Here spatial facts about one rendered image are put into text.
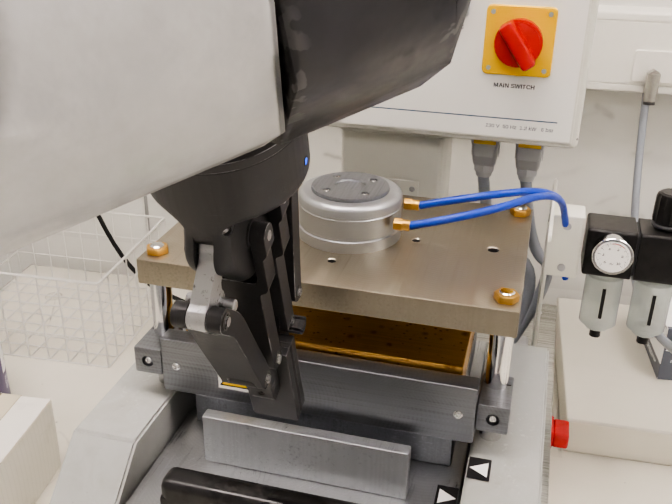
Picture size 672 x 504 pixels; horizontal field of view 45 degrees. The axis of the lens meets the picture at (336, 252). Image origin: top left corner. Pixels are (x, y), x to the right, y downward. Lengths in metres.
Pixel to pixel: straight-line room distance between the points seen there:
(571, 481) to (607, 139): 0.47
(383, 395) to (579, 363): 0.56
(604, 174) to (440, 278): 0.65
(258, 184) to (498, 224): 0.35
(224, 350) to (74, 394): 0.71
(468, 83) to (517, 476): 0.32
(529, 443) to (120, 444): 0.29
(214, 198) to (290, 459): 0.29
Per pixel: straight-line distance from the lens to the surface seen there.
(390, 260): 0.58
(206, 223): 0.35
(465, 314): 0.53
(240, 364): 0.41
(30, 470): 0.92
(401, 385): 0.55
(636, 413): 1.02
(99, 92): 0.17
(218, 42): 0.17
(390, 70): 0.20
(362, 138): 0.76
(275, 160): 0.33
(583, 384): 1.05
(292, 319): 0.47
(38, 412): 0.92
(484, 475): 0.57
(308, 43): 0.18
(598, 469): 1.00
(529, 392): 0.65
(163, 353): 0.61
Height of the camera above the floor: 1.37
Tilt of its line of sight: 26 degrees down
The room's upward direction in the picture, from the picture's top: 1 degrees clockwise
